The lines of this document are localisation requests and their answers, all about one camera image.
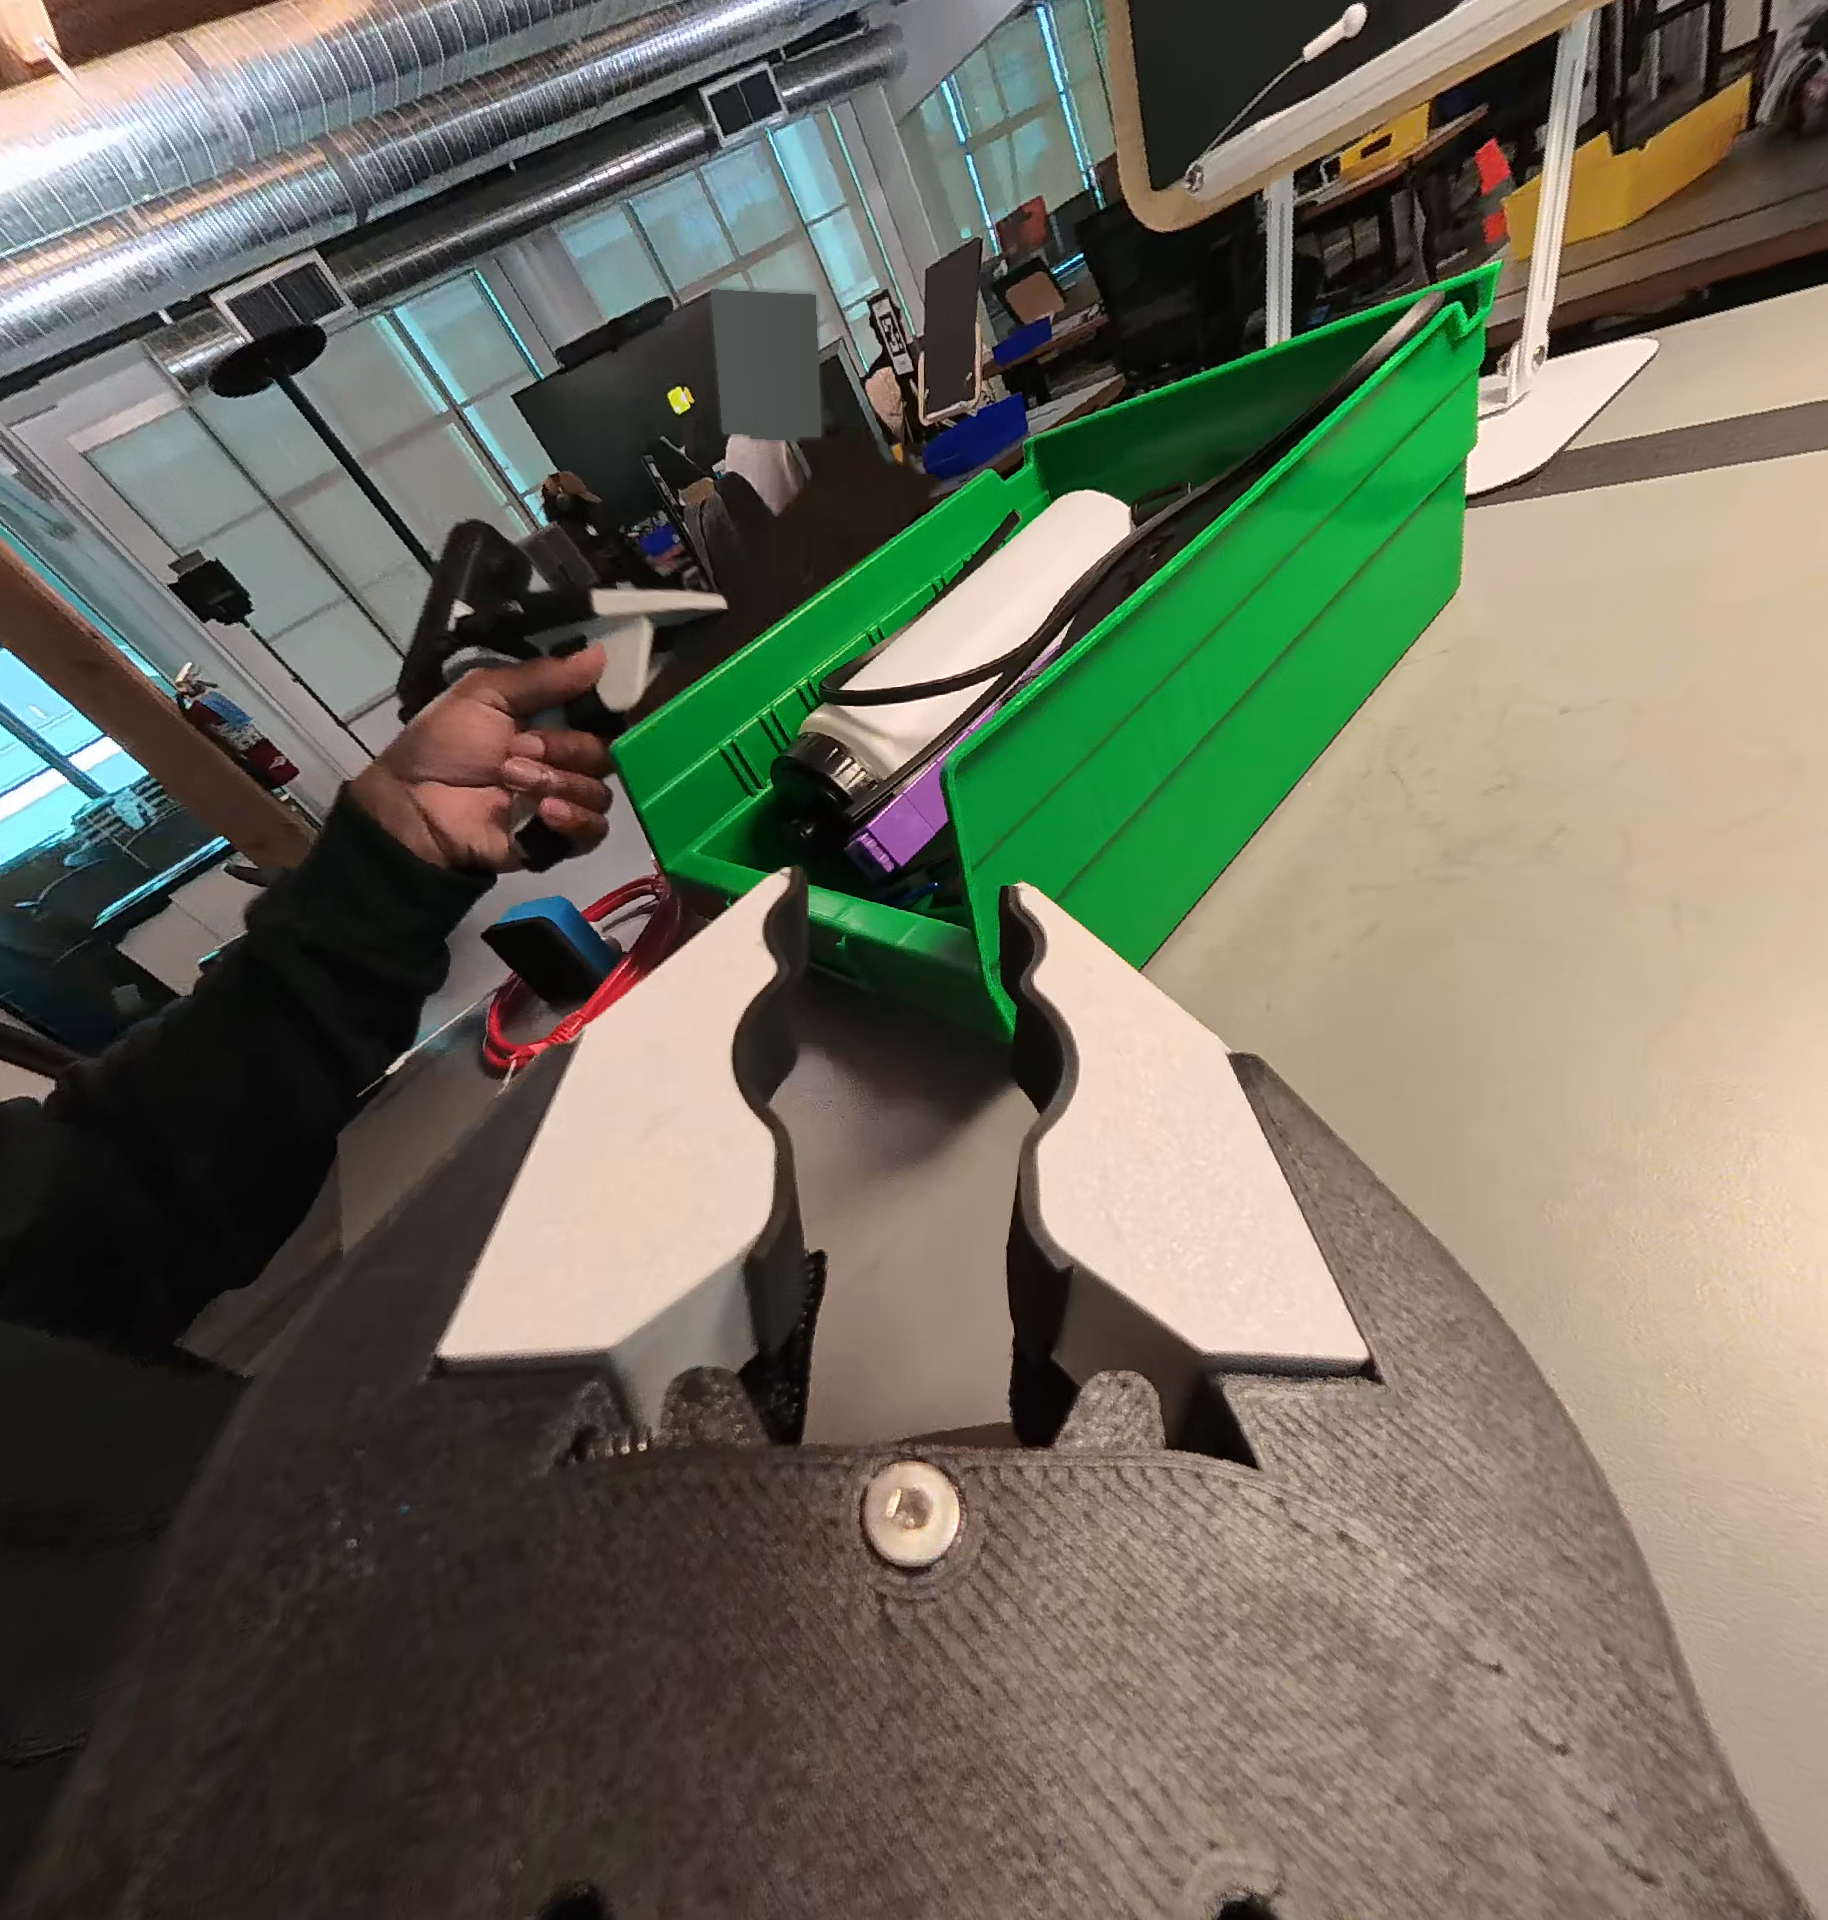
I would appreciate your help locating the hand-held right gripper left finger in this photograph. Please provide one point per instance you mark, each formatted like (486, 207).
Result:
(631, 1201)

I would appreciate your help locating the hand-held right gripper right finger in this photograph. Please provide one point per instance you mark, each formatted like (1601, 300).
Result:
(1185, 1201)

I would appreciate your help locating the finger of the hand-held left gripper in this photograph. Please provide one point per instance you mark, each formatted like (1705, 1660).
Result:
(621, 666)
(660, 611)

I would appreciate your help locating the green plastic bin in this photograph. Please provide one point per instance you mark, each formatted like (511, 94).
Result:
(1214, 691)

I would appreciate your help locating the person's left hand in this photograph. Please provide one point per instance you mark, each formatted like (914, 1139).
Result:
(465, 767)

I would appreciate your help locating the black monitor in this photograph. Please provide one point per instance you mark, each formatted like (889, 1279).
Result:
(600, 420)

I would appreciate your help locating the red fire extinguisher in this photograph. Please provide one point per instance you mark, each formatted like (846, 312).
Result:
(240, 731)

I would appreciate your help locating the blue and black device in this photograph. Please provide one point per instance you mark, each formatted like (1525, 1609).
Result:
(549, 946)

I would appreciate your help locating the black round lamp stand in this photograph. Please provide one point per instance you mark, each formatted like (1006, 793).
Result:
(264, 361)

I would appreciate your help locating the white cylinder with black cap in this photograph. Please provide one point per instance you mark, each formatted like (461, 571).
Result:
(991, 617)

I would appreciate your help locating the purple plastic tool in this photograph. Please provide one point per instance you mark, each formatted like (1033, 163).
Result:
(920, 817)

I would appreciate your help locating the blue plastic bin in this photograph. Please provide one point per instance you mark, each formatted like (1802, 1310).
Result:
(974, 439)

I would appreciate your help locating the grey monitor back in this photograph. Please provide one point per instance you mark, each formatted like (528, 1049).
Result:
(951, 331)

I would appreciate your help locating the black wall speaker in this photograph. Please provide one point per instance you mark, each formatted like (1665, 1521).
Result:
(212, 588)

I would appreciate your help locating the thin silver air duct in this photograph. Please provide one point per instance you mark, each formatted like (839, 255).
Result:
(404, 257)

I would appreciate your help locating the large silver air duct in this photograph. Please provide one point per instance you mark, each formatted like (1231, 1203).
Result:
(315, 120)

